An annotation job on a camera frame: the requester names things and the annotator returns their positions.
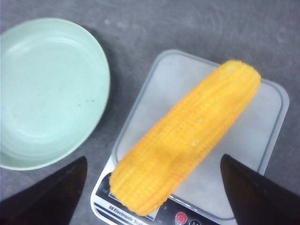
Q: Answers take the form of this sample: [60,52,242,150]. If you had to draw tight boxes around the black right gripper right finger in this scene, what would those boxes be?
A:
[220,154,300,225]

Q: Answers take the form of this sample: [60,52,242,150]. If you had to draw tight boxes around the yellow corn cob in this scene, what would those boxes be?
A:
[109,60,261,216]

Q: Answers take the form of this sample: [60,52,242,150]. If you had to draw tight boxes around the light green plate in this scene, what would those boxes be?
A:
[0,18,111,171]

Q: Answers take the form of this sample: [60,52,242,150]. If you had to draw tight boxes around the silver electronic kitchen scale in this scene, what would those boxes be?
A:
[90,50,289,225]

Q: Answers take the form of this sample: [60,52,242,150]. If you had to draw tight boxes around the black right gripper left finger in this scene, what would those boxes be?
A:
[0,157,87,225]

